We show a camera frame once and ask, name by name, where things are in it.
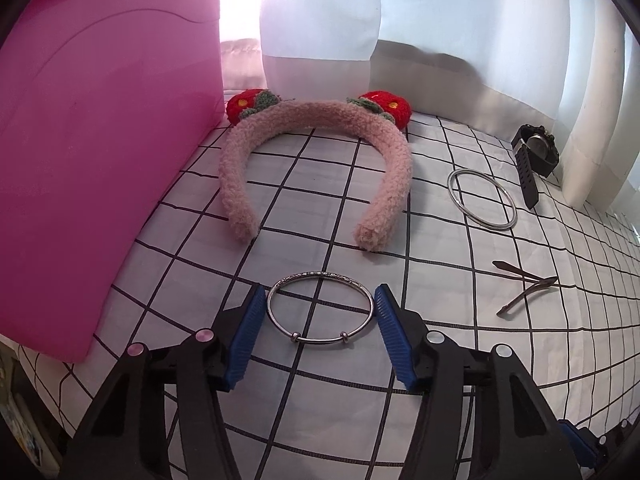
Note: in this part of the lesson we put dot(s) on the black grid white tablecloth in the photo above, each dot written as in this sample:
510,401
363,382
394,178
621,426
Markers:
310,185

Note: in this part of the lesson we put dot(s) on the large plain silver bangle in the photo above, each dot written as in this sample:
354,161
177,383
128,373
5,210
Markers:
450,187

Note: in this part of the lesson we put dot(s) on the pink fuzzy strawberry headband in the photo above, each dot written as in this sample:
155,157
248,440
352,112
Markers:
385,160

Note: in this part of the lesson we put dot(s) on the engraved silver bangle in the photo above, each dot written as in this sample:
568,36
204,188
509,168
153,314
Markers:
295,337

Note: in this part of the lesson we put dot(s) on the white hemmed curtain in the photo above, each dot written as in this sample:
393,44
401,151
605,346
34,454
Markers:
325,10

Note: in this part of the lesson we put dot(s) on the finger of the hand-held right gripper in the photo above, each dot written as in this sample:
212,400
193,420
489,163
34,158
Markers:
580,442

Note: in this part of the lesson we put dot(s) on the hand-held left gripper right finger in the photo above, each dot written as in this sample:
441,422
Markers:
397,345

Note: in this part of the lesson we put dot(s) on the pink plastic tub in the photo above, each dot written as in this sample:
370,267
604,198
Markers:
100,160

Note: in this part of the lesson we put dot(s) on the pale sheer curtain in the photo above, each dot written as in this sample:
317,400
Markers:
240,60

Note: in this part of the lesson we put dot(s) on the black wrist watch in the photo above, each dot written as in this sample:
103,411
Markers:
542,152

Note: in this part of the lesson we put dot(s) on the thin black bobby pin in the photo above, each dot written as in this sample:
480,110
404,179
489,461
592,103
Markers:
510,269

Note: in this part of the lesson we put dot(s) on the white pleated curtain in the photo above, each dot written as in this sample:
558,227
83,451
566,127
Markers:
600,85

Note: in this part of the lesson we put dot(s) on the black snap hair clip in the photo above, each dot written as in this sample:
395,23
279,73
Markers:
525,295

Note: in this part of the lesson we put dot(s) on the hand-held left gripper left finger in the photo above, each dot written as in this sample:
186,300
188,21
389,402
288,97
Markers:
242,345

